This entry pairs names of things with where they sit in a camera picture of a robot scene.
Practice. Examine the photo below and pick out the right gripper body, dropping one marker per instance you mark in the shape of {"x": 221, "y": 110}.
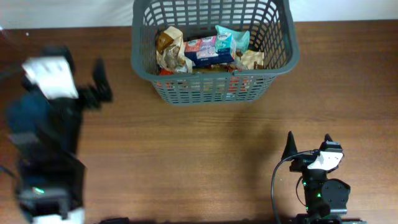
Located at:
{"x": 301, "y": 164}

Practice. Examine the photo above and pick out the dark grey plastic basket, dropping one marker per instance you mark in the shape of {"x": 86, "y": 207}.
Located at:
{"x": 272, "y": 33}

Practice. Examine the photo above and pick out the red San Remo pasta pack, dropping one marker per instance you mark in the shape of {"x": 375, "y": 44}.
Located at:
{"x": 223, "y": 67}

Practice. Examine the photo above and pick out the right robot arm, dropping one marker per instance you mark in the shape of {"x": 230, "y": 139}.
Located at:
{"x": 325, "y": 199}

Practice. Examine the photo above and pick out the beige cookie bag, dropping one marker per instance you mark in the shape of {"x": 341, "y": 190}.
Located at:
{"x": 250, "y": 60}
{"x": 170, "y": 51}

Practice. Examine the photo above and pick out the light blue tissue packet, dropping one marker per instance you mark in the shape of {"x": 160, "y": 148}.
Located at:
{"x": 242, "y": 38}

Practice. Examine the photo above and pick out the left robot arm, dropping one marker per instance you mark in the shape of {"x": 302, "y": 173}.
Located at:
{"x": 45, "y": 127}

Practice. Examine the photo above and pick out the Kleenex tissue multipack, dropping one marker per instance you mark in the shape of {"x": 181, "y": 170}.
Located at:
{"x": 211, "y": 50}

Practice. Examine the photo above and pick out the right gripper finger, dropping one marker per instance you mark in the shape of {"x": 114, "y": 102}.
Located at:
{"x": 290, "y": 147}
{"x": 328, "y": 138}

